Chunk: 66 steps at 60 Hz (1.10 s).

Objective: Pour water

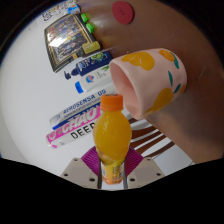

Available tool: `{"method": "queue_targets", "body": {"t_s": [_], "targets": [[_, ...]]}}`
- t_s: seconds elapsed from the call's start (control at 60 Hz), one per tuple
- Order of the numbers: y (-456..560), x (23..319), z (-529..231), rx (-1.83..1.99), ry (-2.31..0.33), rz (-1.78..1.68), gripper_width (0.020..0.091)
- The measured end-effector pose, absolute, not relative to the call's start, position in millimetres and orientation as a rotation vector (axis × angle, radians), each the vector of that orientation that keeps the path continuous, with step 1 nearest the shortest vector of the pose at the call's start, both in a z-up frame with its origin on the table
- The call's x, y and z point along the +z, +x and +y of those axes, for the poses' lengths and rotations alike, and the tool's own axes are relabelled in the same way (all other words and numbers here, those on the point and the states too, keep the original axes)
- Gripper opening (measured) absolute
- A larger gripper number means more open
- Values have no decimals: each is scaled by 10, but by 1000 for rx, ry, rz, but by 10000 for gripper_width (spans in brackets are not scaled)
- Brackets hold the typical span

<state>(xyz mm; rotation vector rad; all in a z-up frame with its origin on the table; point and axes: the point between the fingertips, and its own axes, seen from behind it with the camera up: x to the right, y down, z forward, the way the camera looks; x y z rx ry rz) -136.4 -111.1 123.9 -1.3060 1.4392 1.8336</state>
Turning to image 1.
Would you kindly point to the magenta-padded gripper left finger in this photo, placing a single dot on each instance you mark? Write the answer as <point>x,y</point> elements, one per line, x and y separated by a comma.
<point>78,170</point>

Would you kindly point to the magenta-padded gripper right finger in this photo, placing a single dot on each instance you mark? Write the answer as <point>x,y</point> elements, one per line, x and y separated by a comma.
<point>146,170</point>

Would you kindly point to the orange juice bottle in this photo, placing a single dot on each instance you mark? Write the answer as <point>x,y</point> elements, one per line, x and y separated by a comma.
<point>111,133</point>

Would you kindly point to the pink mug with yellow print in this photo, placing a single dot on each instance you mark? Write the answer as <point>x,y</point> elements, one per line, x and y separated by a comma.
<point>156,80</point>

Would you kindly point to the dark blue pump bottle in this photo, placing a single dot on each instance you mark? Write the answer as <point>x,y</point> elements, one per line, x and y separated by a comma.
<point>91,63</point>

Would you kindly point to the small amber pump bottle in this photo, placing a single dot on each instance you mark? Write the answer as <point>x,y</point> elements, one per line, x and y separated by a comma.
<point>91,47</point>

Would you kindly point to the framed group photo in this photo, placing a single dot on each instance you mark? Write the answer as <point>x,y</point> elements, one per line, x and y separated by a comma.
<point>66,41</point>

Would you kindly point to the flat round red coaster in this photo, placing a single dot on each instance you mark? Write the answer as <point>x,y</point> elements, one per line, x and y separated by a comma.
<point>122,12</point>

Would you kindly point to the blue and white tissue pack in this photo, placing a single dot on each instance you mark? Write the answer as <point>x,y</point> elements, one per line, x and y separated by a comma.
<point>74,9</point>

